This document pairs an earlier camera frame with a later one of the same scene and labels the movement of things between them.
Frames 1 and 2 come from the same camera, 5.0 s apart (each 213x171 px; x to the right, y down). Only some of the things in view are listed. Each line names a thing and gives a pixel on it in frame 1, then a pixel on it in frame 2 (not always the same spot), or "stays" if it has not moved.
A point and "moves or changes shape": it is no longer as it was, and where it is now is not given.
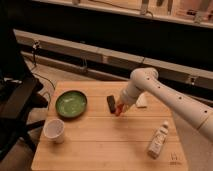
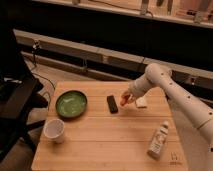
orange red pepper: [119, 108] moves or changes shape
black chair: [19, 94] stays
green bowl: [71, 103] stays
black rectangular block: [111, 103] stays
